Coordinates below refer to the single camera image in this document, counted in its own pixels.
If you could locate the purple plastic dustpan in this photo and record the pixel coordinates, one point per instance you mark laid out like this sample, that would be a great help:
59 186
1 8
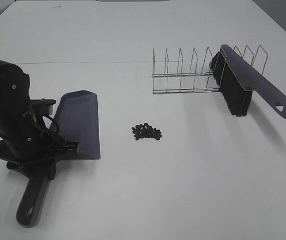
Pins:
77 117

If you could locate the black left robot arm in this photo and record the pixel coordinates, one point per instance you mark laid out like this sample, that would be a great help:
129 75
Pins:
14 92

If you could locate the purple brush black bristles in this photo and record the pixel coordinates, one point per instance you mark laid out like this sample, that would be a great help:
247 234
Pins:
237 79

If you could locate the chrome wire dish rack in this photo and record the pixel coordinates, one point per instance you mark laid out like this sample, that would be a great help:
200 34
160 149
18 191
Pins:
185 74

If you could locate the pile of coffee beans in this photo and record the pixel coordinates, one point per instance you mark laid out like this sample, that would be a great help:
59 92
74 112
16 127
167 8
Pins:
146 131

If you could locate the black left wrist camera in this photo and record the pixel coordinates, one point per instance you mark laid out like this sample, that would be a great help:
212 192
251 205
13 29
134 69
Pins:
43 107

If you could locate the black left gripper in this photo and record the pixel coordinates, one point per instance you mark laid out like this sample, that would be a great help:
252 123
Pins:
25 140

